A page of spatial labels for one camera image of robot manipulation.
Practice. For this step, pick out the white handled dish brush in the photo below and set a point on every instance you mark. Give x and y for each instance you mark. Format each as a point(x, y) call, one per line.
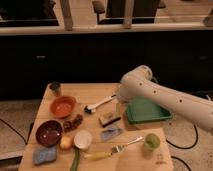
point(92, 108)

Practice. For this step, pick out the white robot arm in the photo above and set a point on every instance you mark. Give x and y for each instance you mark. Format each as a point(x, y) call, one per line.
point(137, 82)

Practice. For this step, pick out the white paper cup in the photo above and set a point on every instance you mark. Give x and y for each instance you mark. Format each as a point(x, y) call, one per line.
point(83, 139)

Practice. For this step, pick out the green cup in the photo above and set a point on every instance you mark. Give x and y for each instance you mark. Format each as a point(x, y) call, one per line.
point(152, 142)

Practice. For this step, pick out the tan scrub block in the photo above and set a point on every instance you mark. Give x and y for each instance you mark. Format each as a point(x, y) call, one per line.
point(108, 118)

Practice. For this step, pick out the green plastic tray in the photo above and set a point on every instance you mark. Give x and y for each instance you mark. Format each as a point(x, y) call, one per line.
point(140, 110)

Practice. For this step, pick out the blue grey cloth piece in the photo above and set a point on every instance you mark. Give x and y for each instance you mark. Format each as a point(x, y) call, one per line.
point(110, 133)

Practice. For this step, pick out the orange bowl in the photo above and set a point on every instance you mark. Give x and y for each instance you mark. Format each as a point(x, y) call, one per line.
point(62, 106)

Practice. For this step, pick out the brown dried fruit cluster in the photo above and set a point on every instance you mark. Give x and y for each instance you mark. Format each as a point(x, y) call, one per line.
point(71, 125)

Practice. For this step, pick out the yellow onion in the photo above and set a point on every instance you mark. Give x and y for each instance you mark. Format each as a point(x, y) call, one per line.
point(66, 142)

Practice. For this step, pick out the dark red bowl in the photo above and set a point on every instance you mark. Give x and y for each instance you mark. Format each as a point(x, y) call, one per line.
point(49, 133)

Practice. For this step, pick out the green vegetable stalk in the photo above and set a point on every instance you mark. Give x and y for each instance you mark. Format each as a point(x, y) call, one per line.
point(75, 162)

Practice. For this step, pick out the blue sponge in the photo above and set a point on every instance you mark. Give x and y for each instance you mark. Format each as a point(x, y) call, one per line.
point(44, 155)

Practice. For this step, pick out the yellow handled fork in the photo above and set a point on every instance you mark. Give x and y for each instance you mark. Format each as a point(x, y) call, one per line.
point(113, 150)

